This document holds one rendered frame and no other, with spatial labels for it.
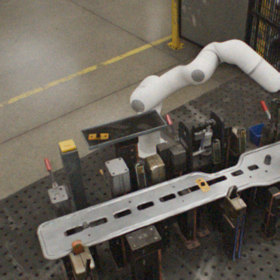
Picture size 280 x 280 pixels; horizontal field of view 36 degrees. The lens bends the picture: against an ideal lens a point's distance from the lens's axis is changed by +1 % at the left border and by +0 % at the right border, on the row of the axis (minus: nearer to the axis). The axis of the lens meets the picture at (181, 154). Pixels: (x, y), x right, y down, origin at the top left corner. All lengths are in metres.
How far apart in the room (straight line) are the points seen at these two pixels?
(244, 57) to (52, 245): 1.07
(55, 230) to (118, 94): 2.71
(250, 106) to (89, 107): 1.81
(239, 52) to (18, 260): 1.34
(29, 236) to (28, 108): 2.29
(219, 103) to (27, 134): 1.83
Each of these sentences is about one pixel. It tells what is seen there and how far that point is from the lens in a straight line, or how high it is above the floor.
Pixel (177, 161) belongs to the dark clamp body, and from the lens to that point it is 1.94.
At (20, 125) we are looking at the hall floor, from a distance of 4.11.
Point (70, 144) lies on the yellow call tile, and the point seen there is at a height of 1.16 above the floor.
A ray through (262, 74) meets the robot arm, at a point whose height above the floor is 1.42.
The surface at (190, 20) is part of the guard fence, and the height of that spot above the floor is 0.39.
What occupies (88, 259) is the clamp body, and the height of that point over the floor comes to 1.06.
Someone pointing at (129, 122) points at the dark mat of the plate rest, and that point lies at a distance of 1.97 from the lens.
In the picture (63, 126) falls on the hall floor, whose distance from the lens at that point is 3.98.
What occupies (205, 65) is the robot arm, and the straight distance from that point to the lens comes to 1.84.
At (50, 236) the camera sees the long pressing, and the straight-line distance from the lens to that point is 1.77.
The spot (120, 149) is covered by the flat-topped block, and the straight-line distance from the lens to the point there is 1.95.
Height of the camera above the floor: 2.33
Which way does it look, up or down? 41 degrees down
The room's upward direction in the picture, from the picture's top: straight up
